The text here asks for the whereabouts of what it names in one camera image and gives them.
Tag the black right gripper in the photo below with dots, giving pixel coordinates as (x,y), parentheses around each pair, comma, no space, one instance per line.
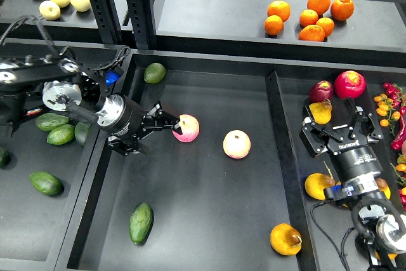
(348,145)

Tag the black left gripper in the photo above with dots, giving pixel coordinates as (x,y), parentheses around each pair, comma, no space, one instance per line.
(121,118)

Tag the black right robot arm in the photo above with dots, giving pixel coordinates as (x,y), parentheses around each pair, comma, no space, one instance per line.
(377,221)

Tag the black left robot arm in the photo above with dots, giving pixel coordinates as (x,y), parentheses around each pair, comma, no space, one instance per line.
(66,86)

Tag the green avocado tray corner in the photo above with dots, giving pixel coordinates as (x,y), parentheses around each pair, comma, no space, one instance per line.
(154,73)

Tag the dark green avocado cluster right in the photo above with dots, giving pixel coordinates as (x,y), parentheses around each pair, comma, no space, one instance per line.
(81,132)

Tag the pale yellow pear right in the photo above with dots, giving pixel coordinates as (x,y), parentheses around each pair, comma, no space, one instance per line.
(81,5)

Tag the dark avocado left edge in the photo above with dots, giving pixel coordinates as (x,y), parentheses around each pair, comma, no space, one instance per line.
(4,157)

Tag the pale yellow pear front left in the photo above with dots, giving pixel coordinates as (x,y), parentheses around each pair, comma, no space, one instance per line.
(49,10)

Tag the pink red apple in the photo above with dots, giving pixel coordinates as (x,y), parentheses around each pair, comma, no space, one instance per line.
(190,129)

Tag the dark red apple right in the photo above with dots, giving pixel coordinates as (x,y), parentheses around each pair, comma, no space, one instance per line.
(321,91)

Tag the bright red apple right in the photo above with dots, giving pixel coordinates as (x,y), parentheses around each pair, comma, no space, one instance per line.
(349,84)

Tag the red chili pepper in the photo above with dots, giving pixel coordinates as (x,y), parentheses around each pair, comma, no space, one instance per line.
(398,141)

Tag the cherry tomato bunch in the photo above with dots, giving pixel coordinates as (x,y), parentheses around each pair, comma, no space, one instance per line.
(390,104)

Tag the small tomatoes right edge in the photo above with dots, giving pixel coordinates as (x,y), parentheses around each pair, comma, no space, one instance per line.
(399,169)

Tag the black metal divider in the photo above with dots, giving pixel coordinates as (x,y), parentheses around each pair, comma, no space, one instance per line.
(288,164)

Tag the pale pink apple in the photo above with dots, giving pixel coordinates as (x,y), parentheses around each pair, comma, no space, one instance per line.
(236,144)

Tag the black centre tray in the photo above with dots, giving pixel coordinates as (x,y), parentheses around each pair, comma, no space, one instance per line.
(210,211)

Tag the black tray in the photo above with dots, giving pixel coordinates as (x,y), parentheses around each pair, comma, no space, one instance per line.
(210,211)
(335,244)
(38,231)

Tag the black right tray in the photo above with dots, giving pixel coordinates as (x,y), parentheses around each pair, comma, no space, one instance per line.
(335,244)

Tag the orange front bottom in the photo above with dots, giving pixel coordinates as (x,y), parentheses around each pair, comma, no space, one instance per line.
(312,33)

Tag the orange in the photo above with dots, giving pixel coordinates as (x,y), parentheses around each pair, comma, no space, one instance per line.
(341,10)
(273,25)
(327,24)
(319,6)
(280,8)
(312,33)

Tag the orange right lower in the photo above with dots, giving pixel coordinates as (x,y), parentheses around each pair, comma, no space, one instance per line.
(327,24)

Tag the orange middle small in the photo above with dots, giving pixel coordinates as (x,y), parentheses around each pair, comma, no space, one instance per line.
(308,17)

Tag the orange top right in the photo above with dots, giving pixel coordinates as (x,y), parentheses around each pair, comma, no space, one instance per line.
(341,10)

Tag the orange lower left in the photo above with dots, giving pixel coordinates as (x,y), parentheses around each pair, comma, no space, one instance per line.
(273,25)

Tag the orange top centre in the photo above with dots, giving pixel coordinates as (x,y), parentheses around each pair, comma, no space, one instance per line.
(319,6)

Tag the orange top left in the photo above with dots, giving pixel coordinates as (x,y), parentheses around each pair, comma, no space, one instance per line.
(280,8)

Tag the black left tray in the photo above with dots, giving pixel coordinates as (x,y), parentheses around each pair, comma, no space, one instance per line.
(38,231)

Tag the black shelf post right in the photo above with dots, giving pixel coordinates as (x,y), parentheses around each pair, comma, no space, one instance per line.
(141,16)

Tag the black shelf post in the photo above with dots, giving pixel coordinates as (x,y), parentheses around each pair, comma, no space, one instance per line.
(107,21)
(141,16)

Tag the black shelf post left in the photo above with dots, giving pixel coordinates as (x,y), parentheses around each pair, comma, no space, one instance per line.
(107,21)

